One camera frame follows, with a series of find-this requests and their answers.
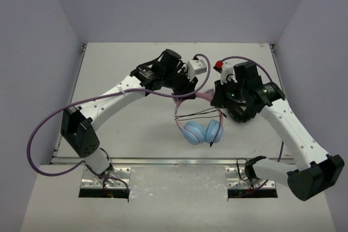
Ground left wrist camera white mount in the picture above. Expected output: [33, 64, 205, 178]
[187, 59, 207, 80]

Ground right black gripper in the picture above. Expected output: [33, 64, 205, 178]
[212, 77, 247, 109]

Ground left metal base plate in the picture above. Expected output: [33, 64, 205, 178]
[80, 166, 131, 190]

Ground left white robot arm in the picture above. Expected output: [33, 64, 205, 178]
[60, 49, 207, 175]

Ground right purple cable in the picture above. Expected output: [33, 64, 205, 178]
[221, 56, 285, 162]

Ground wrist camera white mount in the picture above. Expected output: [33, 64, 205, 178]
[214, 60, 234, 85]
[187, 59, 207, 80]

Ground purple cable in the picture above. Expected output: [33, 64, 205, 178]
[26, 54, 212, 192]
[221, 56, 285, 162]

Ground pink blue cat-ear headphones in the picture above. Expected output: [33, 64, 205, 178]
[173, 99, 226, 147]

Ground metal base plate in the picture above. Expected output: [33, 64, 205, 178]
[80, 166, 131, 190]
[225, 166, 276, 190]

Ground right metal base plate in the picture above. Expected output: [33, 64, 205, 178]
[225, 166, 276, 190]

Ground aluminium table rail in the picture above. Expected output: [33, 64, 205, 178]
[51, 156, 296, 166]

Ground black headphones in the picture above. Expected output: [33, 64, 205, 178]
[226, 102, 257, 123]

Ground right base black wire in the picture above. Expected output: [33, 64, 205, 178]
[236, 157, 253, 183]

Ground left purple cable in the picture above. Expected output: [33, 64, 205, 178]
[26, 54, 212, 192]

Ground thin black audio cable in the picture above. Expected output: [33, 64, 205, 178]
[173, 107, 228, 148]

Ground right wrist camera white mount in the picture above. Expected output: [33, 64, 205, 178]
[214, 60, 234, 85]

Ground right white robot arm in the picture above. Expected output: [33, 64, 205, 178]
[211, 59, 345, 201]

